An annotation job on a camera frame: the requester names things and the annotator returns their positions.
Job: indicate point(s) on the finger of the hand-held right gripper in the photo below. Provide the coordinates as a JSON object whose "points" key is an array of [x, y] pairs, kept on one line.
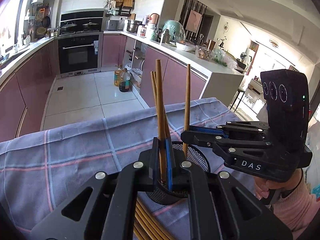
{"points": [[207, 129], [200, 140]]}

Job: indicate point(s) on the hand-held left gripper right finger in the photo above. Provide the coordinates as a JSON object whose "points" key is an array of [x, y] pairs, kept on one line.
{"points": [[169, 160]]}

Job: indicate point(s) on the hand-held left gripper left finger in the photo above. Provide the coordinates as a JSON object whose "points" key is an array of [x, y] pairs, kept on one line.
{"points": [[156, 155]]}

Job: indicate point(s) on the black mesh utensil holder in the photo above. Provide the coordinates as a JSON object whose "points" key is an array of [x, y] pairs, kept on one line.
{"points": [[197, 160]]}

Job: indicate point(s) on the pile of chopsticks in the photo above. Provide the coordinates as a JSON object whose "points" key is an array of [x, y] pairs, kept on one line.
{"points": [[147, 220]]}

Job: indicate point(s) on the person's right forearm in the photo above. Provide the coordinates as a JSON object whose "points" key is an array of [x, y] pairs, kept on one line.
{"points": [[297, 210]]}

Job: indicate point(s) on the person's right hand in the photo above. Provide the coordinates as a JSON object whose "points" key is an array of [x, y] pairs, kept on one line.
{"points": [[262, 188]]}

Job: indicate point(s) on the black stool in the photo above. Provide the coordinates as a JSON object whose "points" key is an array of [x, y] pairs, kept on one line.
{"points": [[237, 91]]}

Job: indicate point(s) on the white kitchen countertop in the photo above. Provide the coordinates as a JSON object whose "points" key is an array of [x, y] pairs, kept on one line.
{"points": [[195, 58]]}

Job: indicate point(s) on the clear food container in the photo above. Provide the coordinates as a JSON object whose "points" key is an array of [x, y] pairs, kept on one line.
{"points": [[203, 53]]}

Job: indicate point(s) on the ceiling lamp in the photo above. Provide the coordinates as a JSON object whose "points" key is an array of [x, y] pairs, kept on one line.
{"points": [[273, 43]]}

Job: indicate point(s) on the clear plastic bag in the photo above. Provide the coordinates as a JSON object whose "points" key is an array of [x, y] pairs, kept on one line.
{"points": [[136, 77]]}

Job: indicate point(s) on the dark cooking oil bottle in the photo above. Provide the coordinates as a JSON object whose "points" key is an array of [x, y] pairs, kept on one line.
{"points": [[124, 81]]}

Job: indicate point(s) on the plaid grey tablecloth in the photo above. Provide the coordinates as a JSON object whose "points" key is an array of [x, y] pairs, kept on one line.
{"points": [[75, 155]]}

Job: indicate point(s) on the yellow cooking oil bottle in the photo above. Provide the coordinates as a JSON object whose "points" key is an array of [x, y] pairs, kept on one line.
{"points": [[117, 77]]}

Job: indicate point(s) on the pink kettle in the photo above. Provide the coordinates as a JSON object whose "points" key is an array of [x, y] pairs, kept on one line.
{"points": [[154, 18]]}

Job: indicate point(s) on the built-in black oven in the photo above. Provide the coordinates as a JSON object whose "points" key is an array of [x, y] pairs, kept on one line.
{"points": [[77, 55]]}

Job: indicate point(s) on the steel stockpot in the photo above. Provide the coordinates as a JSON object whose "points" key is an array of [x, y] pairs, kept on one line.
{"points": [[133, 26]]}

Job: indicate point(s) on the silver rice cooker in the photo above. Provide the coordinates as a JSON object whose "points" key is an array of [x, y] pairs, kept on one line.
{"points": [[113, 25]]}

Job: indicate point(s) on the black pot with lid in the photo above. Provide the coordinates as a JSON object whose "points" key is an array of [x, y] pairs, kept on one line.
{"points": [[90, 25]]}

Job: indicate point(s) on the wooden cutting board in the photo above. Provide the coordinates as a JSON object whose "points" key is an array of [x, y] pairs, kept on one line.
{"points": [[128, 2]]}

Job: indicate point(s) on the black wok with lid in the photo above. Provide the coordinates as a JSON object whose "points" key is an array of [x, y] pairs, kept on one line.
{"points": [[68, 27]]}

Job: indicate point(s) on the black range hood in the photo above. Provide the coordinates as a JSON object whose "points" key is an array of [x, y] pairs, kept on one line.
{"points": [[82, 16]]}

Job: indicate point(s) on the small steel pot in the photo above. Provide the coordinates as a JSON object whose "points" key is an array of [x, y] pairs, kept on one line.
{"points": [[53, 32]]}

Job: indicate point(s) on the pink wall painting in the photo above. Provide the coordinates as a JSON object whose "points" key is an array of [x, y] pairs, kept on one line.
{"points": [[194, 21]]}

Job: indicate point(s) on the black wall rack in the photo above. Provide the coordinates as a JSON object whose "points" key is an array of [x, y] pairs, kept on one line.
{"points": [[120, 10]]}

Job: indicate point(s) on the wall rail with hanging pans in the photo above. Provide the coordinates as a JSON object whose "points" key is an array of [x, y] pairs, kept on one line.
{"points": [[41, 20]]}

